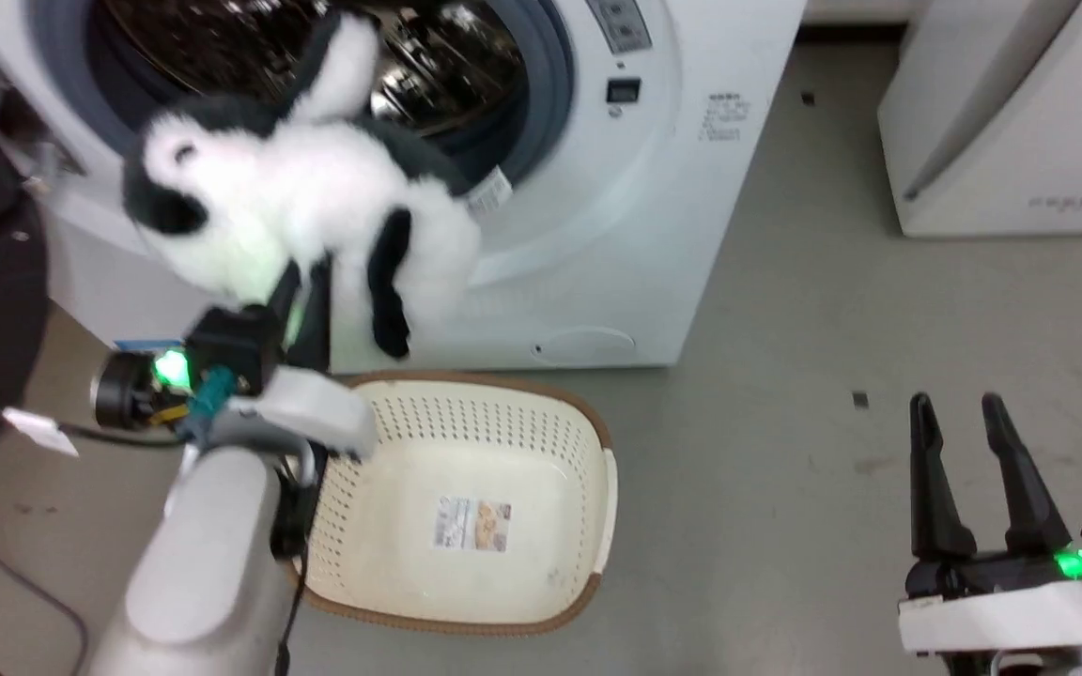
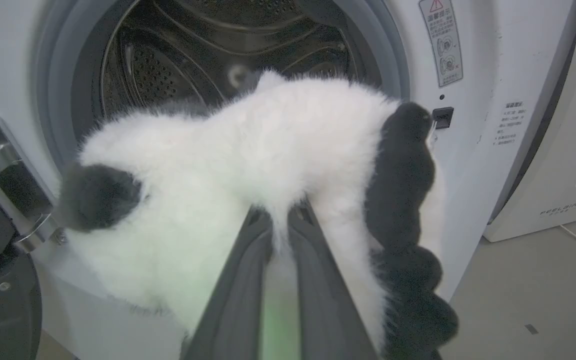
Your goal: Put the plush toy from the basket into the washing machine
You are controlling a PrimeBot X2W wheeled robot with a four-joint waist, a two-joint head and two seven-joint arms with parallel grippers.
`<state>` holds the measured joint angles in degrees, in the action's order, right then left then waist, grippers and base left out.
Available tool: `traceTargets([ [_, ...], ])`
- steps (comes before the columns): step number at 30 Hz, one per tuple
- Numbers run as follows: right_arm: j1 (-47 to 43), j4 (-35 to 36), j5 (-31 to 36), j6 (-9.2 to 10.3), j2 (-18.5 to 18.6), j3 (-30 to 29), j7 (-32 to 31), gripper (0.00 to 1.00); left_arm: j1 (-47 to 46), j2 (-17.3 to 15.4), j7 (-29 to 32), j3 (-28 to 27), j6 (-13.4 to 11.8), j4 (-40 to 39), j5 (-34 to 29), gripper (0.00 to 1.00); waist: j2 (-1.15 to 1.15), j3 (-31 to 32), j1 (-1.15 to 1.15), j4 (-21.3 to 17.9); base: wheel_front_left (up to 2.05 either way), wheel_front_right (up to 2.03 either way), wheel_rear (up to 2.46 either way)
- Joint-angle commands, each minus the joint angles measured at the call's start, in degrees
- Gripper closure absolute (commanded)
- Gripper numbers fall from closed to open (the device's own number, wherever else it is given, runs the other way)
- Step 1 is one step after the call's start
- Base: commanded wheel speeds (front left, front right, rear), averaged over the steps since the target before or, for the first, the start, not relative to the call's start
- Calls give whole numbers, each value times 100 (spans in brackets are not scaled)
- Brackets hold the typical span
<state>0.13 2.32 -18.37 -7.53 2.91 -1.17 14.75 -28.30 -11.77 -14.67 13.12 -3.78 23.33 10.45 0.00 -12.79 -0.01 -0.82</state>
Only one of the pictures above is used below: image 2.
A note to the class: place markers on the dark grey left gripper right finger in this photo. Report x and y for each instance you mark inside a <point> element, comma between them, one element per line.
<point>325,305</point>

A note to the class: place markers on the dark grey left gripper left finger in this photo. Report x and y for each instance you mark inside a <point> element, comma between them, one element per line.
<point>233,300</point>

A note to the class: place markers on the black and white panda plush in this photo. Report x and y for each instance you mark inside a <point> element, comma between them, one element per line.
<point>248,150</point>

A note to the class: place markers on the white front-load washing machine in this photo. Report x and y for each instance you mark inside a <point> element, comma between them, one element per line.
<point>478,165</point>

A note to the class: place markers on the chrome door hinge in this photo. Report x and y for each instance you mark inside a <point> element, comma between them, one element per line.
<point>3,175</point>

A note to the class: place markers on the white appliance with grey lettering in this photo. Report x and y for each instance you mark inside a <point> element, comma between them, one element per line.
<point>563,165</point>

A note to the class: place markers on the warning label sticker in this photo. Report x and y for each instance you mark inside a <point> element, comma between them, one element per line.
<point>442,41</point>

